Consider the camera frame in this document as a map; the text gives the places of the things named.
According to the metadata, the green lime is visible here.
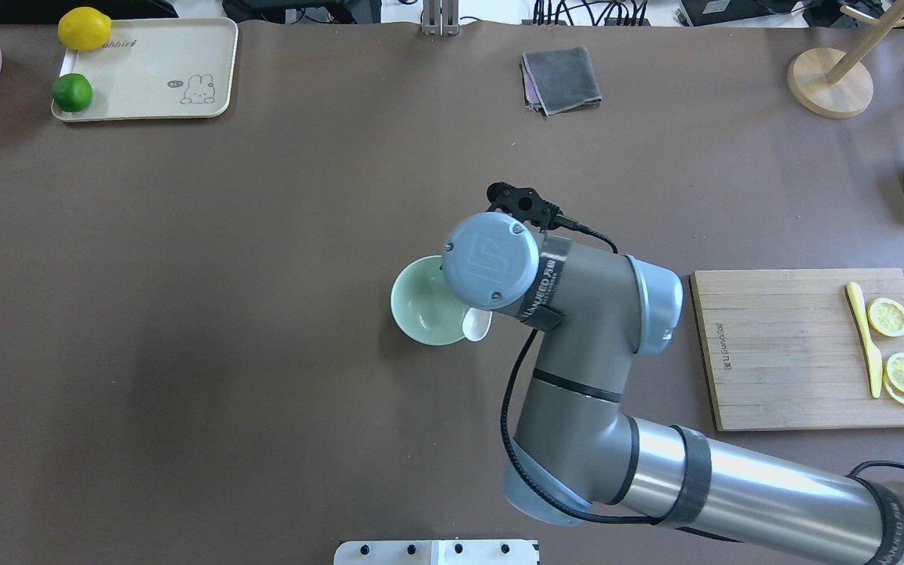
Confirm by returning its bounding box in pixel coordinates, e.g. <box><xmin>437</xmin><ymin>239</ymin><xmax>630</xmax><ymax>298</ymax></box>
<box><xmin>53</xmin><ymin>74</ymin><xmax>94</xmax><ymax>112</ymax></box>

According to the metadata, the yellow plastic knife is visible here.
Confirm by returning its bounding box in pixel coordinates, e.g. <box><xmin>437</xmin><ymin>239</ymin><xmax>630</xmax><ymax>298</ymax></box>
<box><xmin>844</xmin><ymin>280</ymin><xmax>884</xmax><ymax>399</ymax></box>

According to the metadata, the yellow lemon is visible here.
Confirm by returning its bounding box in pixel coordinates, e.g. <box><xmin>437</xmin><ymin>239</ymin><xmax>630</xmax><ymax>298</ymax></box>
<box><xmin>56</xmin><ymin>6</ymin><xmax>112</xmax><ymax>51</ymax></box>

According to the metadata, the wooden mug tree stand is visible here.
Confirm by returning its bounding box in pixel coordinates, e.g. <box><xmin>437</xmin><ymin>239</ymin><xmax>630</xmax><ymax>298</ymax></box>
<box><xmin>786</xmin><ymin>1</ymin><xmax>904</xmax><ymax>119</ymax></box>

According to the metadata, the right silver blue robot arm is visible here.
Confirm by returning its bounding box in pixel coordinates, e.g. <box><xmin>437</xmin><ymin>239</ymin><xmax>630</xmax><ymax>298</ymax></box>
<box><xmin>442</xmin><ymin>212</ymin><xmax>904</xmax><ymax>564</ymax></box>

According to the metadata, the bamboo cutting board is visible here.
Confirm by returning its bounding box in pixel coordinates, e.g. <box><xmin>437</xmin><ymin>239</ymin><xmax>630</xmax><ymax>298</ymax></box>
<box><xmin>689</xmin><ymin>268</ymin><xmax>904</xmax><ymax>432</ymax></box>

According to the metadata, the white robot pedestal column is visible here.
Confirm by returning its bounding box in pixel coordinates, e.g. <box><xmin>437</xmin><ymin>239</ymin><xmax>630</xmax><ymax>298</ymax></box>
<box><xmin>334</xmin><ymin>538</ymin><xmax>541</xmax><ymax>564</ymax></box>

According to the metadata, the cream serving tray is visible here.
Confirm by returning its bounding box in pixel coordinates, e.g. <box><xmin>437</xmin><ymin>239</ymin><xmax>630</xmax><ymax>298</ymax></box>
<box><xmin>51</xmin><ymin>17</ymin><xmax>239</xmax><ymax>122</ymax></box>

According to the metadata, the aluminium frame post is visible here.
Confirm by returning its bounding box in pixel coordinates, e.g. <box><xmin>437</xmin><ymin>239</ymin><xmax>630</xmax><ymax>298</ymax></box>
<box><xmin>421</xmin><ymin>0</ymin><xmax>461</xmax><ymax>37</ymax></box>

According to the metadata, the grey folded cloth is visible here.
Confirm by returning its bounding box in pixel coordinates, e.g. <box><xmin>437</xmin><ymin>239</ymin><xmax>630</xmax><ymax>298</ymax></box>
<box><xmin>519</xmin><ymin>46</ymin><xmax>603</xmax><ymax>117</ymax></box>

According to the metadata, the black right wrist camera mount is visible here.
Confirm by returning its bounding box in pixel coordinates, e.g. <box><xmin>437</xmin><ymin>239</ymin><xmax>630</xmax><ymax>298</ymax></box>
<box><xmin>487</xmin><ymin>182</ymin><xmax>618</xmax><ymax>254</ymax></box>

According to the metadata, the white ceramic spoon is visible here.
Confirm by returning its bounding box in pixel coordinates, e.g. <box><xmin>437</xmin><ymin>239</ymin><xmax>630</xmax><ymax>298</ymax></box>
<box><xmin>461</xmin><ymin>308</ymin><xmax>493</xmax><ymax>342</ymax></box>

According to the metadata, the pale green ceramic bowl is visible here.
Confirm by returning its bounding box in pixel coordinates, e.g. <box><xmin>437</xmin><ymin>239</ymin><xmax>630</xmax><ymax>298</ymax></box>
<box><xmin>390</xmin><ymin>255</ymin><xmax>468</xmax><ymax>346</ymax></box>

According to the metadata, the lemon slice near handle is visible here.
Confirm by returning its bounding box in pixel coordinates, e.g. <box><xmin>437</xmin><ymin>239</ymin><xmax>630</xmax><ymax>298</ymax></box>
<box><xmin>866</xmin><ymin>297</ymin><xmax>904</xmax><ymax>337</ymax></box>

